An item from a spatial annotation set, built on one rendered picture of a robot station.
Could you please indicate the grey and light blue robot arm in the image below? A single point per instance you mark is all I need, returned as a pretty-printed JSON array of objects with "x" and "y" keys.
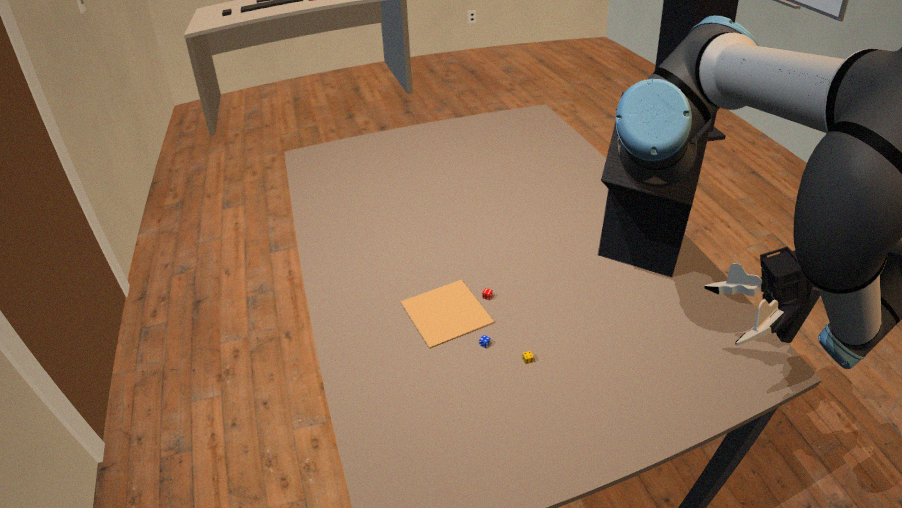
[{"x": 848, "y": 212}]

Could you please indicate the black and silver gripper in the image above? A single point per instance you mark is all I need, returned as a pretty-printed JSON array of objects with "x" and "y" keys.
[{"x": 790, "y": 288}]

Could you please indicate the orange flat mat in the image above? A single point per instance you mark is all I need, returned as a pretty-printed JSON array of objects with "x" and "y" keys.
[{"x": 446, "y": 313}]

